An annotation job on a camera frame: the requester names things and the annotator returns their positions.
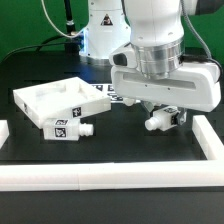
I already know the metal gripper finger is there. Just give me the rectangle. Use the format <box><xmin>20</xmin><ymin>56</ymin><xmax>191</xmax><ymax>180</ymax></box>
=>
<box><xmin>177</xmin><ymin>108</ymin><xmax>187</xmax><ymax>125</ymax></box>
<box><xmin>141</xmin><ymin>101</ymin><xmax>155</xmax><ymax>117</ymax></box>

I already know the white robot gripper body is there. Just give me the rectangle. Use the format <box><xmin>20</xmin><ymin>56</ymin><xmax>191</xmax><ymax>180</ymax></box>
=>
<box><xmin>109</xmin><ymin>44</ymin><xmax>221</xmax><ymax>112</ymax></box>

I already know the white square table top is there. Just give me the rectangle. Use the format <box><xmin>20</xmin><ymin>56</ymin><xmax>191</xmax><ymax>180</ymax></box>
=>
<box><xmin>13</xmin><ymin>77</ymin><xmax>111</xmax><ymax>129</ymax></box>

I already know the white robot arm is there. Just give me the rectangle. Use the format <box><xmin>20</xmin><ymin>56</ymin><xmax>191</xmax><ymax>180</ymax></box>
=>
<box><xmin>110</xmin><ymin>0</ymin><xmax>224</xmax><ymax>131</ymax></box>

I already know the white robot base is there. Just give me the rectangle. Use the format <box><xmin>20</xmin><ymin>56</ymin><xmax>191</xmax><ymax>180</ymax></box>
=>
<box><xmin>79</xmin><ymin>0</ymin><xmax>130</xmax><ymax>66</ymax></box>

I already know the paper sheet with markers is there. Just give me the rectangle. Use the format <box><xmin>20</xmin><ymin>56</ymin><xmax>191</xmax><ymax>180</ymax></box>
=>
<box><xmin>93</xmin><ymin>84</ymin><xmax>123</xmax><ymax>103</ymax></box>

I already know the white U-shaped obstacle fence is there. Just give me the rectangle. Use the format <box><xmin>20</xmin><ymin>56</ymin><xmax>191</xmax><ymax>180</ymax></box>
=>
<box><xmin>0</xmin><ymin>115</ymin><xmax>224</xmax><ymax>191</ymax></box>

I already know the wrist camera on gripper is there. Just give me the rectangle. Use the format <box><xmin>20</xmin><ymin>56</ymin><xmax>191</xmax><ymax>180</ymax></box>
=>
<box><xmin>113</xmin><ymin>53</ymin><xmax>127</xmax><ymax>66</ymax></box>

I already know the black cable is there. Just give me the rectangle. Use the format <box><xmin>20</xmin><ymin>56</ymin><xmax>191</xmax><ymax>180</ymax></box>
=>
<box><xmin>1</xmin><ymin>34</ymin><xmax>81</xmax><ymax>63</ymax></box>

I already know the white cable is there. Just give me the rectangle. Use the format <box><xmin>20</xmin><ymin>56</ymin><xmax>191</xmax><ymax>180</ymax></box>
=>
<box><xmin>41</xmin><ymin>0</ymin><xmax>84</xmax><ymax>39</ymax></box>

